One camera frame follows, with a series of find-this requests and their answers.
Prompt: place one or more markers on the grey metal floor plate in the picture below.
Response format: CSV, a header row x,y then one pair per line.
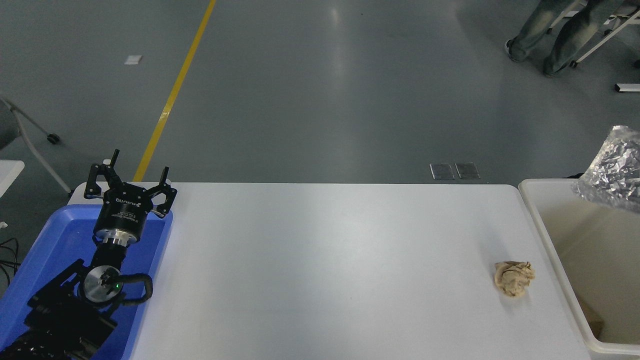
x,y
467,170
442,171

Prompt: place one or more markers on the white paper scrap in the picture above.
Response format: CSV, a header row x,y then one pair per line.
x,y
133,59

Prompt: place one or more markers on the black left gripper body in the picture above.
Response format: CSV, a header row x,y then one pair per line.
x,y
122,213

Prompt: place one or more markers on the blue plastic tray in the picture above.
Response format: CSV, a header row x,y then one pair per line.
x,y
60,235

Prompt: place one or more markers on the white metal bar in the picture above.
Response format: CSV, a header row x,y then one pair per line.
x,y
627,87

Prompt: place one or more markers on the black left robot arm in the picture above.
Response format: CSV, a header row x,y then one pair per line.
x,y
60,320

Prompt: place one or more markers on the grey chair frame with caster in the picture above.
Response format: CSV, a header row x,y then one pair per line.
x,y
53,138

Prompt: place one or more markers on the large pale plastic bin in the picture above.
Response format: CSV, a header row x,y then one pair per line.
x,y
585,250

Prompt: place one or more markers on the crumpled tan paper ball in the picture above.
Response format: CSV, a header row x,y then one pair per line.
x,y
514,279

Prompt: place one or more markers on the small white side table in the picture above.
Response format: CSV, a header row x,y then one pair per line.
x,y
9,172

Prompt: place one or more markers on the person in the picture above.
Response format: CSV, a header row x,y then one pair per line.
x,y
565,37

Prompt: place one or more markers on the white metal chair frame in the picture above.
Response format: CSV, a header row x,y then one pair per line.
x,y
607,32

